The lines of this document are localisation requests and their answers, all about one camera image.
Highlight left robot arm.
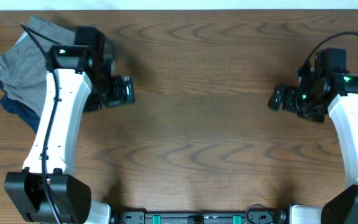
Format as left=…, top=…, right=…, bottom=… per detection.
left=4, top=44, right=135, bottom=223

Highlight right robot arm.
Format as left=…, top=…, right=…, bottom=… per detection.
left=268, top=72, right=358, bottom=223

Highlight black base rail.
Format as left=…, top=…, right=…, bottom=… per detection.
left=109, top=204, right=289, bottom=224

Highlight grey shorts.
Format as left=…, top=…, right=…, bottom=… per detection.
left=0, top=16, right=75, bottom=116

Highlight folded navy blue garment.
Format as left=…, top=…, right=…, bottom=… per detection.
left=0, top=81, right=40, bottom=133

